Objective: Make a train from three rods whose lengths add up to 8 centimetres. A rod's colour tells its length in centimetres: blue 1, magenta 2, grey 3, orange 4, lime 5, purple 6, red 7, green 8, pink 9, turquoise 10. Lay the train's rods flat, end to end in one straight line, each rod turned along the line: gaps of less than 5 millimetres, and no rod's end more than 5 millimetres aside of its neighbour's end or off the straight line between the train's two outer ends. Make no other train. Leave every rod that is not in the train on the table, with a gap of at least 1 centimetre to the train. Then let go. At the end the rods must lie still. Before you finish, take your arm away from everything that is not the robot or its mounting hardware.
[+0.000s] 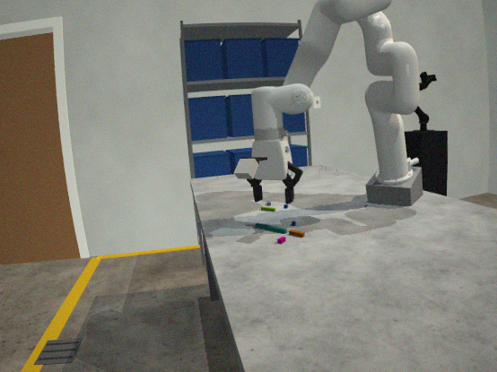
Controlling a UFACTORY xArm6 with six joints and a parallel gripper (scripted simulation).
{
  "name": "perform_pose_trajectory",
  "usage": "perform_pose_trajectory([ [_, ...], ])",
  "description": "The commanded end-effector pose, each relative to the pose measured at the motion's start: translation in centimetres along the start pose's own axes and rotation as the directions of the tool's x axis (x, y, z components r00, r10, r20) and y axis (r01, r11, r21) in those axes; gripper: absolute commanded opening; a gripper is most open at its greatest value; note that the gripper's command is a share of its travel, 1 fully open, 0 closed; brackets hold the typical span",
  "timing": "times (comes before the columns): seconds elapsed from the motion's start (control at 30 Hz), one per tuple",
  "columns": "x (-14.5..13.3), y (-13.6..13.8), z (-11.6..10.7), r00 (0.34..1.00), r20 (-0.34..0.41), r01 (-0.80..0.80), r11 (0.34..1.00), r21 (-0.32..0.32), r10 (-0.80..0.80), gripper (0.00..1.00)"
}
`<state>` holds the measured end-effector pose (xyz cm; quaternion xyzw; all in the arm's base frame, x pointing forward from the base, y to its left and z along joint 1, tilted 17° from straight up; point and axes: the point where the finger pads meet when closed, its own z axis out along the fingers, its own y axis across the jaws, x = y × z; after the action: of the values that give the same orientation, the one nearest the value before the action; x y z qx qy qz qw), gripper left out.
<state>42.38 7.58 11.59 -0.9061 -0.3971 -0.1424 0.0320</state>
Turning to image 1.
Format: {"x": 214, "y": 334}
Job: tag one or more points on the turquoise rod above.
{"x": 271, "y": 228}

